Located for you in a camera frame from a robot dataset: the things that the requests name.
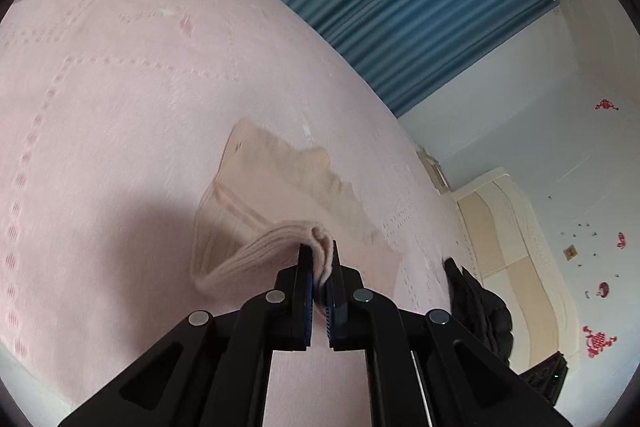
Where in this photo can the bed with pink sheet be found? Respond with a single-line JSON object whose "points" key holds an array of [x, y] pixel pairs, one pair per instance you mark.
{"points": [[100, 132]]}

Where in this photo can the red paper-cut wall decoration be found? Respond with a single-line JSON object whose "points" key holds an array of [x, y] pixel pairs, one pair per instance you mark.
{"points": [[606, 105], [603, 289], [621, 239], [597, 342]]}

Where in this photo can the orange wall socket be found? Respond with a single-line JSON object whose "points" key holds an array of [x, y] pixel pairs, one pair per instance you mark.
{"points": [[570, 251]]}

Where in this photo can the cream bed headboard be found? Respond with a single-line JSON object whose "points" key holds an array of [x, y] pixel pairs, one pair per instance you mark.
{"points": [[500, 232]]}

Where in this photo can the dark object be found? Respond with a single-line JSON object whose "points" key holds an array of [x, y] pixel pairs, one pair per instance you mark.
{"points": [[545, 374]]}

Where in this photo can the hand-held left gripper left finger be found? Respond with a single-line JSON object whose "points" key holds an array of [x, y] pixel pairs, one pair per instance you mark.
{"points": [[302, 307]]}

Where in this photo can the black puffer jacket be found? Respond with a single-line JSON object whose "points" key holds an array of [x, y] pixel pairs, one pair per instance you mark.
{"points": [[480, 307]]}

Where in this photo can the blue curtain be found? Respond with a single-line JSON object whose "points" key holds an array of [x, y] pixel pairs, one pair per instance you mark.
{"points": [[425, 7]]}

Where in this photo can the pink knit sweater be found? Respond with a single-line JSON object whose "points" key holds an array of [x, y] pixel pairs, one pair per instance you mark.
{"points": [[280, 187]]}

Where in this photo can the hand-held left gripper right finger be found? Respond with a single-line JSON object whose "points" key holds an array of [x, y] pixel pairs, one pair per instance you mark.
{"points": [[340, 312]]}

